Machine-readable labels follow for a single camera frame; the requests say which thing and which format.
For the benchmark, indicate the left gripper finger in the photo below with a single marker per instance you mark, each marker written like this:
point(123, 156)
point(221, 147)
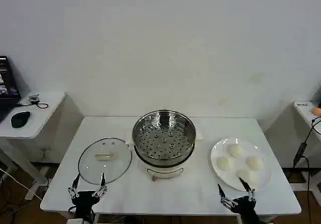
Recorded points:
point(74, 192)
point(102, 182)

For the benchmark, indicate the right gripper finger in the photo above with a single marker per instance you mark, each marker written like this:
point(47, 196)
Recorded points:
point(227, 202)
point(247, 186)

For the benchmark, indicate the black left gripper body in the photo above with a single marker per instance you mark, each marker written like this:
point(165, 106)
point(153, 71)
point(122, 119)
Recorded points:
point(85, 204)

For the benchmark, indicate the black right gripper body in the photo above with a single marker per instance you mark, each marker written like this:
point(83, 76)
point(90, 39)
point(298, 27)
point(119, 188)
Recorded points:
point(247, 207)

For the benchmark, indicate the white steamed bun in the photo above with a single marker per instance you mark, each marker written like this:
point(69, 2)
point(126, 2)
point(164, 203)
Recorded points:
point(225, 163)
point(255, 163)
point(250, 176)
point(235, 151)

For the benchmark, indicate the round glass lid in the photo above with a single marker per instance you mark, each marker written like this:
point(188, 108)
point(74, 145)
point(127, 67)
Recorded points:
point(105, 170)

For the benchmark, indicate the white oval plate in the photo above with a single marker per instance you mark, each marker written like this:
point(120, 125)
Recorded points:
point(225, 177)

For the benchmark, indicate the white electric cooker pot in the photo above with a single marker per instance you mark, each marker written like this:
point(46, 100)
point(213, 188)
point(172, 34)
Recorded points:
point(163, 170)

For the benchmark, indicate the black computer mouse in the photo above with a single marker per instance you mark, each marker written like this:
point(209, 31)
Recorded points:
point(20, 119)

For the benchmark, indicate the small orange object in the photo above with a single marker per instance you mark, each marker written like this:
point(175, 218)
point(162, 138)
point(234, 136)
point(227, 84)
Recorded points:
point(317, 111)

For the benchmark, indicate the black computer monitor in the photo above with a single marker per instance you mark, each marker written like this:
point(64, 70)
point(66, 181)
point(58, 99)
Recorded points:
point(7, 83)

